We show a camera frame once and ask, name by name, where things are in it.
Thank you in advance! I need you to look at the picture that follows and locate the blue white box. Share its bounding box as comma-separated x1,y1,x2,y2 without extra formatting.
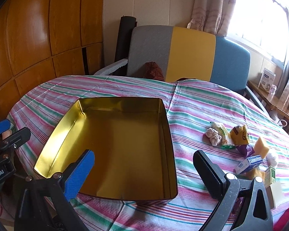
235,154,264,174

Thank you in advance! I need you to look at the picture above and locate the gold tin box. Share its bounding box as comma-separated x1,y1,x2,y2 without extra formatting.
33,97,179,201

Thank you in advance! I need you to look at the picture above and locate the black rolled mat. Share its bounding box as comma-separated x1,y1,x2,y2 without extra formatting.
114,16,137,75

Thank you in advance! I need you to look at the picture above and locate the wooden side table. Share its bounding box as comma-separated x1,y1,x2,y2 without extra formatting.
247,79,289,123

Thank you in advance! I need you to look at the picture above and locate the white plastic bag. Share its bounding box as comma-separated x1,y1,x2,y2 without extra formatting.
265,150,278,166

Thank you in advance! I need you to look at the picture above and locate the white carton box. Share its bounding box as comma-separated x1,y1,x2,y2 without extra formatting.
258,68,276,93

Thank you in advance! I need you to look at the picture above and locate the yellow sponge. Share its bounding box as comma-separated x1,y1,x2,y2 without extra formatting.
253,136,270,158
246,168,266,180

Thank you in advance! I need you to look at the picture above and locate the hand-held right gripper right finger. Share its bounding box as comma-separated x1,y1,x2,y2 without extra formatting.
193,150,275,231

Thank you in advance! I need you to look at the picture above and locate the green white box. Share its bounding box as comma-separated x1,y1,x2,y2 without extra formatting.
264,166,277,188

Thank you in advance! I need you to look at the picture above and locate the white green packet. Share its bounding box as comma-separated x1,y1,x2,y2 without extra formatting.
210,121,232,145

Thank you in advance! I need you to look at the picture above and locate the beige box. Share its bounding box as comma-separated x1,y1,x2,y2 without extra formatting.
265,180,283,210

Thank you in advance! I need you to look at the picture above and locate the wooden wardrobe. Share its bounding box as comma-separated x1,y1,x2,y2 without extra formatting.
0,0,105,121

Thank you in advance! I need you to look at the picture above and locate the purple snack packet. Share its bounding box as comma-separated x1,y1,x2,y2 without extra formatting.
236,144,254,156

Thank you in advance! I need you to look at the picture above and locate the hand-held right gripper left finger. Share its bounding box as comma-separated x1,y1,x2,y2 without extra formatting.
14,149,95,231

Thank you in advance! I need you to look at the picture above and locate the patterned beige curtain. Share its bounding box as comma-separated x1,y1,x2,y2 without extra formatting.
190,0,239,35

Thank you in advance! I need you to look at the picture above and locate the grey yellow blue sofa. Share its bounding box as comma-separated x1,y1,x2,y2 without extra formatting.
94,25,252,94

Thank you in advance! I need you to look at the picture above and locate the window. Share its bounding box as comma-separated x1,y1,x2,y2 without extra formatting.
228,0,289,65

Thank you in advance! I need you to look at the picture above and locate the maroon bag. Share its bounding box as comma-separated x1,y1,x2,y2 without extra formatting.
144,62,165,82

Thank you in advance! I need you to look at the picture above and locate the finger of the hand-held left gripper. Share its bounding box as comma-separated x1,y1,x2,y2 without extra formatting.
0,119,11,139
0,127,31,158

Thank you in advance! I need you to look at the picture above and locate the small orange toy figure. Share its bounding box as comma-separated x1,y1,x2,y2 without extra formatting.
229,124,251,146

